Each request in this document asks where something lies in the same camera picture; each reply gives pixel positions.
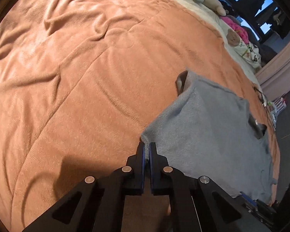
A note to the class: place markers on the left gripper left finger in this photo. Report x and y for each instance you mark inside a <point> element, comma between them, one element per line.
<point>96,204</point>

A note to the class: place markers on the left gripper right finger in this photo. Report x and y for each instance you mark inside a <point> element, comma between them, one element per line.
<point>200,204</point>

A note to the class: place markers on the grey t-shirt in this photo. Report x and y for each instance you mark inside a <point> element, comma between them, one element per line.
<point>209,130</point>

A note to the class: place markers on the orange blanket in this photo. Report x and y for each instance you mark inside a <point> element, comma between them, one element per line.
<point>81,79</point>

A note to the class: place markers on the pink curtain right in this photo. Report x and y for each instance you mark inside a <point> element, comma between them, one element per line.
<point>274,77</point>

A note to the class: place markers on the pink fluffy garment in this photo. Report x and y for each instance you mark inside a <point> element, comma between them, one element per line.
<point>235,25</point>

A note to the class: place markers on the beige plush toy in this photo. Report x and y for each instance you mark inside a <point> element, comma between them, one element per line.
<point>214,5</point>

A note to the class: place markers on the hanging black coat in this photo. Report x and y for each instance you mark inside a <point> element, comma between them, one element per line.
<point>249,8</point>

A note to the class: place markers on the beige bed sheet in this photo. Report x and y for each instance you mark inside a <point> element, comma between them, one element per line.
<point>212,18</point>

